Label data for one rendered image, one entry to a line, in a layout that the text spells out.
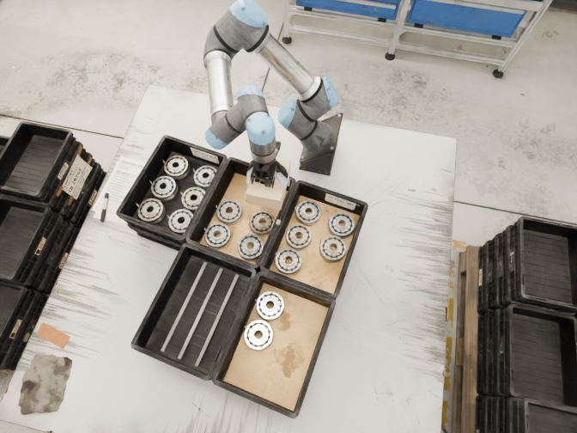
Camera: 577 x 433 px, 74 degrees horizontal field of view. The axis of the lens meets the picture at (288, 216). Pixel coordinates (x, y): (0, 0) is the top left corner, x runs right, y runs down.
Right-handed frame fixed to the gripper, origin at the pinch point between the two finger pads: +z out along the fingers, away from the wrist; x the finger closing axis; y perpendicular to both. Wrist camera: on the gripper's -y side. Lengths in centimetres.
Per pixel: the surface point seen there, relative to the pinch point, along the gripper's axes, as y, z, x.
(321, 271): 21.0, 26.5, 24.5
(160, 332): 56, 26, -29
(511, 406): 51, 60, 113
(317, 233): 5.6, 26.6, 20.0
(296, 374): 59, 26, 23
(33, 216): 11, 72, -131
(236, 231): 11.8, 26.6, -11.9
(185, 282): 36, 27, -25
